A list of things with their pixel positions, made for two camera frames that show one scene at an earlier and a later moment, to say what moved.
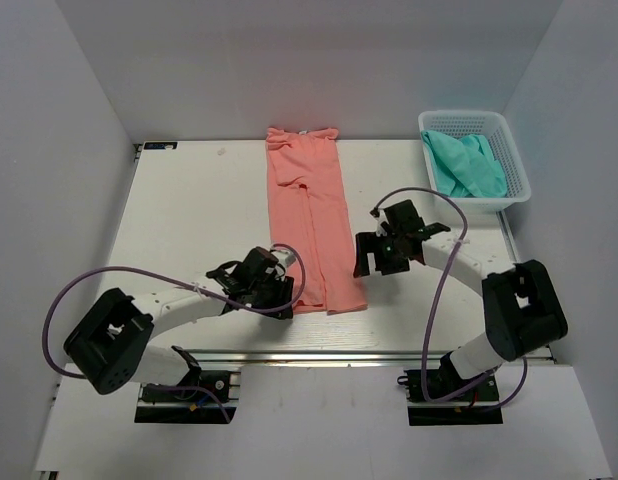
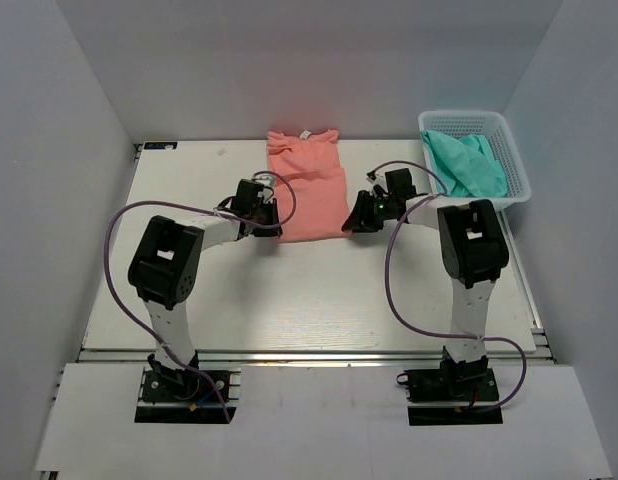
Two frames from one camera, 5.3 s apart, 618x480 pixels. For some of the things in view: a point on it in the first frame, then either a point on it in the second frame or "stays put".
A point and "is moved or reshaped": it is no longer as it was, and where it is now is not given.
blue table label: [160, 145] stays put
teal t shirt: [465, 167] stays put
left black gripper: [284, 292] → [272, 207]
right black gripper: [368, 242] → [361, 219]
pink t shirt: [314, 219] is moved or reshaped
